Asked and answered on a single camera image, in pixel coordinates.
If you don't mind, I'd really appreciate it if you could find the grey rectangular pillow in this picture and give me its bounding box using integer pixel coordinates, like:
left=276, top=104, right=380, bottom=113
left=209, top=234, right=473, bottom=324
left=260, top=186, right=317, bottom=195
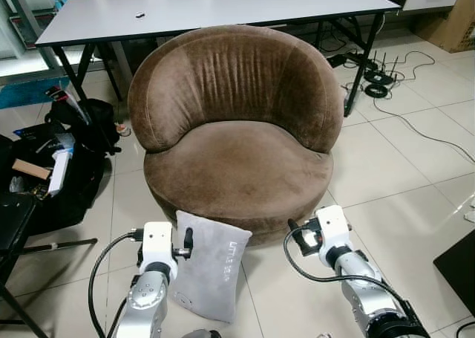
left=172, top=210, right=253, bottom=325

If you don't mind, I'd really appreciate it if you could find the brown round velvet chair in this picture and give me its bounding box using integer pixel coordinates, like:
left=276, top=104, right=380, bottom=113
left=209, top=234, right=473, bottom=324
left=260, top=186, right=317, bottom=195
left=128, top=25, right=344, bottom=236

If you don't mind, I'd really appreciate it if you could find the blue floor mat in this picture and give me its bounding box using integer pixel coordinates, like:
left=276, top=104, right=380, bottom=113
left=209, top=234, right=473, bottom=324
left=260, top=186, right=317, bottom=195
left=0, top=77, right=69, bottom=110

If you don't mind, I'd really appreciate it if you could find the black open bag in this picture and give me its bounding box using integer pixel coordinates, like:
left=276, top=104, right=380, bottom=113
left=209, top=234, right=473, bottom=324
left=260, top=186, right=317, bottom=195
left=0, top=99, right=123, bottom=235

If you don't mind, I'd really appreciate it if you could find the white slim box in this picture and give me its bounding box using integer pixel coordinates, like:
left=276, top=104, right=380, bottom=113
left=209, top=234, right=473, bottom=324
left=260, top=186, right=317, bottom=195
left=47, top=146, right=76, bottom=196

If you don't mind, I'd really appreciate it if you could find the black flat box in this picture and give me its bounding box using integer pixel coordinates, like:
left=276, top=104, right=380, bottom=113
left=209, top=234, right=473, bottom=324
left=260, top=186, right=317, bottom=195
left=433, top=230, right=475, bottom=313

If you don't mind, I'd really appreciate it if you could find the light wooden piece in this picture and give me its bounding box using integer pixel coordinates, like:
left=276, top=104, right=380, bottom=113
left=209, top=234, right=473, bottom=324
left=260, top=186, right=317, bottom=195
left=10, top=158, right=53, bottom=181

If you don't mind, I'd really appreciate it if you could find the black router with antennas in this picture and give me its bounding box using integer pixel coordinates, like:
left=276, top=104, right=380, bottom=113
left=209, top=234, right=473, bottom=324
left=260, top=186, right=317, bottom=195
left=362, top=52, right=406, bottom=100

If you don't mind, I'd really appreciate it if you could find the white table with black legs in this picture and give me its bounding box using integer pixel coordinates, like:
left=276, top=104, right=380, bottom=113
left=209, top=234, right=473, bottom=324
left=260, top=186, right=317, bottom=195
left=35, top=0, right=402, bottom=120

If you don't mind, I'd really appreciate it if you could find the brown cardboard box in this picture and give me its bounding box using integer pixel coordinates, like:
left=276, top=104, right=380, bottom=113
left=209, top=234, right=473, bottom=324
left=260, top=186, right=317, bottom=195
left=414, top=0, right=475, bottom=53

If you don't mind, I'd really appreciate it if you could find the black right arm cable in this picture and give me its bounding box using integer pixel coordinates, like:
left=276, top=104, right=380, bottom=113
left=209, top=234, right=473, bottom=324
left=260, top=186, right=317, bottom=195
left=283, top=227, right=416, bottom=324

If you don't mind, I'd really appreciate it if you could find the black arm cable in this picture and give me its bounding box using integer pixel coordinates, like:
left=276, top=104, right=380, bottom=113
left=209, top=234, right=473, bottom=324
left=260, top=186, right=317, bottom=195
left=283, top=227, right=416, bottom=324
left=88, top=231, right=143, bottom=338

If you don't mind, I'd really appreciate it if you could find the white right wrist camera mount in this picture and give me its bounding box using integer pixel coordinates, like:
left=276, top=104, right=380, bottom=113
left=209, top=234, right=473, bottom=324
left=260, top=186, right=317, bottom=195
left=315, top=205, right=353, bottom=261

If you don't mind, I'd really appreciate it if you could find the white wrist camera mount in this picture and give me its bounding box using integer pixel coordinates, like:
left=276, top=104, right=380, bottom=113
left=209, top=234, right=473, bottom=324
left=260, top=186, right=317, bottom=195
left=315, top=205, right=353, bottom=261
left=139, top=221, right=179, bottom=281

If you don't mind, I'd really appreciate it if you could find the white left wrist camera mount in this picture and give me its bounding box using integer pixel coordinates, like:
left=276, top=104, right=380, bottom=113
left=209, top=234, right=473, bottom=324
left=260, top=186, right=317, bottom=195
left=139, top=221, right=179, bottom=281

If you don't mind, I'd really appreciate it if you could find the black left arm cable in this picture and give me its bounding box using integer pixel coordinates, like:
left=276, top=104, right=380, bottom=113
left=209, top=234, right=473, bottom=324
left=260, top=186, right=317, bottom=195
left=88, top=231, right=143, bottom=338

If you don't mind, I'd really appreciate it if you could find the thin grey floor cable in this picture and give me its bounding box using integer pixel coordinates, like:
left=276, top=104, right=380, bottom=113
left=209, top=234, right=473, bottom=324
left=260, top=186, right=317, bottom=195
left=341, top=82, right=475, bottom=165

